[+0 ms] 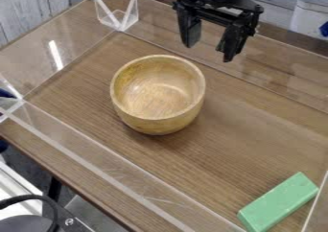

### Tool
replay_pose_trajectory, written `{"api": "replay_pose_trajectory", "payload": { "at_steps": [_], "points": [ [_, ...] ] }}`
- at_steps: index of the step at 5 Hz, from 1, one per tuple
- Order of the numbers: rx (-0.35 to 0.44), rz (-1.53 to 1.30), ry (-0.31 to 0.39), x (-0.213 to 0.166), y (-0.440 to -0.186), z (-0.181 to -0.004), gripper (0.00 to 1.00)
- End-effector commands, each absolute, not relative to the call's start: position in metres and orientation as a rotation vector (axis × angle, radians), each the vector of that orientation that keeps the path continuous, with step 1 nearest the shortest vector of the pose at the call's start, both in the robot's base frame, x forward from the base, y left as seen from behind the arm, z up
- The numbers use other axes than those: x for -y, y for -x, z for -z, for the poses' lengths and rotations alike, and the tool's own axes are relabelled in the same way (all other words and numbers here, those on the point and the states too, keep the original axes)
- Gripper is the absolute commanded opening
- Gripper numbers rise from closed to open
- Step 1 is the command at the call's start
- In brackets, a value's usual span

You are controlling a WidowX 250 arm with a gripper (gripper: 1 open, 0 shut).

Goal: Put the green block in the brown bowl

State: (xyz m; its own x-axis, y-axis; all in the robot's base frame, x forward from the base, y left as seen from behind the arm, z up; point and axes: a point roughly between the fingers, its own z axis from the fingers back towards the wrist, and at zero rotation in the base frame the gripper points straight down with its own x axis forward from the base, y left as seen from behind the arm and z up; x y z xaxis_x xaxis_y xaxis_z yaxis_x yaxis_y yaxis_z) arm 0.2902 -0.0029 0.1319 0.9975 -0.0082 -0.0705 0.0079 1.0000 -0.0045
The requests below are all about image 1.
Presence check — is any green rectangular block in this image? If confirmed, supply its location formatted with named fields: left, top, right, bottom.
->
left=237, top=172, right=318, bottom=232

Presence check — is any clear acrylic tray wall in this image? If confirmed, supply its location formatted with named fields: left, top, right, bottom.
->
left=0, top=0, right=328, bottom=232

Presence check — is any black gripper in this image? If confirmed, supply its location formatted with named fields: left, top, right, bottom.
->
left=172, top=0, right=263, bottom=62

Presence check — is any black table leg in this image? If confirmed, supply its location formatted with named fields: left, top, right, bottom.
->
left=46, top=177, right=63, bottom=201

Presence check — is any black cable loop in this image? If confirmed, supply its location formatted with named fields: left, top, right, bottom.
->
left=0, top=194, right=60, bottom=232

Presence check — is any white container in background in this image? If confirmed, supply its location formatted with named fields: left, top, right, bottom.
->
left=289, top=0, right=328, bottom=41

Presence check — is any light wooden bowl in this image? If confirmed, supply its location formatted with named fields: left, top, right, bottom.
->
left=109, top=55, right=206, bottom=135

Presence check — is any grey metal base plate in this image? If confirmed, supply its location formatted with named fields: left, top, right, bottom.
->
left=54, top=206, right=95, bottom=232

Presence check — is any blue object at left edge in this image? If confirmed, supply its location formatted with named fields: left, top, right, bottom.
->
left=0, top=88, right=14, bottom=99

